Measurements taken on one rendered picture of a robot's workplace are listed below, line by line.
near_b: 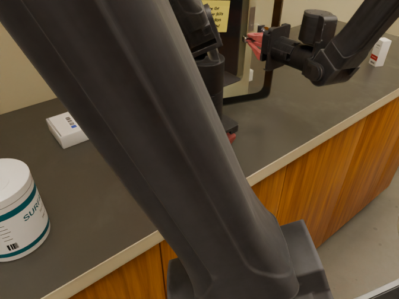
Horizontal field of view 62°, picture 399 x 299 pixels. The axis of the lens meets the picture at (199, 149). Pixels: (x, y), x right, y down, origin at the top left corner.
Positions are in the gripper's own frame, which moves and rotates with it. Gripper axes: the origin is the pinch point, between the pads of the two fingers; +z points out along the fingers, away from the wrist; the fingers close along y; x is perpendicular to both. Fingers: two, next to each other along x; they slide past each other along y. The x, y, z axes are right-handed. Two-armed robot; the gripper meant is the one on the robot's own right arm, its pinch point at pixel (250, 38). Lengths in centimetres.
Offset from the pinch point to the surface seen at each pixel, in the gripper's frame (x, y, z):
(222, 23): 4.5, 3.2, 6.0
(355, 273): -57, -120, -33
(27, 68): 43, -15, 55
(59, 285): 62, -26, -17
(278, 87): -27.7, -25.9, 9.4
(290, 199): -11, -53, -15
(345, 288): -46, -120, -34
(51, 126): 46, -22, 29
